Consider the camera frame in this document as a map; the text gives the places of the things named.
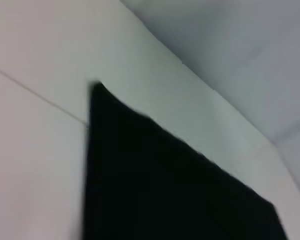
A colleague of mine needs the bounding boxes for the black shirt with FREE print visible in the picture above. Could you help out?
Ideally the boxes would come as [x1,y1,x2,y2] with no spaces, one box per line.
[81,80,291,240]

